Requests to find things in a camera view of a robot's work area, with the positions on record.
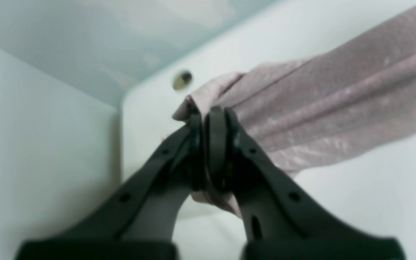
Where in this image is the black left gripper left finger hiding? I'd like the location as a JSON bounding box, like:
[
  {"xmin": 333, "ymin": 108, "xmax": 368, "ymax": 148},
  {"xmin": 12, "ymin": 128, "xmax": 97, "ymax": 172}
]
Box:
[{"xmin": 16, "ymin": 113, "xmax": 203, "ymax": 260}]

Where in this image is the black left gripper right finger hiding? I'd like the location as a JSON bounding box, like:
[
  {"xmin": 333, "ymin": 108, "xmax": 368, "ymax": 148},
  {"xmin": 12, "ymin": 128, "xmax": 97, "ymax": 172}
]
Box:
[{"xmin": 206, "ymin": 107, "xmax": 406, "ymax": 260}]

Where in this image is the mauve T-shirt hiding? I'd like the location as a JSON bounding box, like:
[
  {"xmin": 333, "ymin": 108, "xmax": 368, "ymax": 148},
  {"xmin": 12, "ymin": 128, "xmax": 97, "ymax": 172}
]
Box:
[{"xmin": 172, "ymin": 0, "xmax": 416, "ymax": 217}]

